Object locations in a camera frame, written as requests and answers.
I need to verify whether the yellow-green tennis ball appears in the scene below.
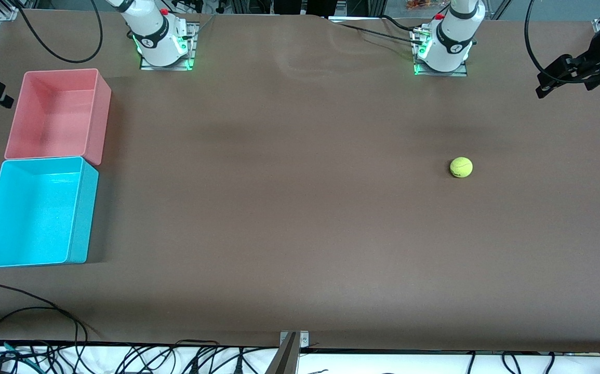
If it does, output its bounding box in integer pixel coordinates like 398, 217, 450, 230
450, 157, 473, 179

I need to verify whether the pink plastic bin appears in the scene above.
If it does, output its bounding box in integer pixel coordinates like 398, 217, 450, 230
4, 68, 112, 166

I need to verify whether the blue plastic bin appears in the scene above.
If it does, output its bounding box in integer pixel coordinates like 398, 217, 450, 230
0, 156, 100, 269

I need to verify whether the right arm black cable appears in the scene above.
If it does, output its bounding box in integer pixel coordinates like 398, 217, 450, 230
17, 0, 104, 64

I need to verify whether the black cable on table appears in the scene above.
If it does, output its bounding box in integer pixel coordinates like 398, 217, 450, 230
331, 16, 426, 45

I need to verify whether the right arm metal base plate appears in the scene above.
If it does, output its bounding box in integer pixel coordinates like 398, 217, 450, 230
140, 22, 199, 71

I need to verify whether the long looped black cable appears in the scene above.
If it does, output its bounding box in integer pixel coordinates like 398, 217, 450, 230
0, 283, 88, 359

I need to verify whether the teal cable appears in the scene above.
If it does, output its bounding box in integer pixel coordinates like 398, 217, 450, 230
0, 339, 38, 372

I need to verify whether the metal table edge bracket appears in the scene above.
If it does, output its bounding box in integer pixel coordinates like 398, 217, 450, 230
266, 331, 310, 374

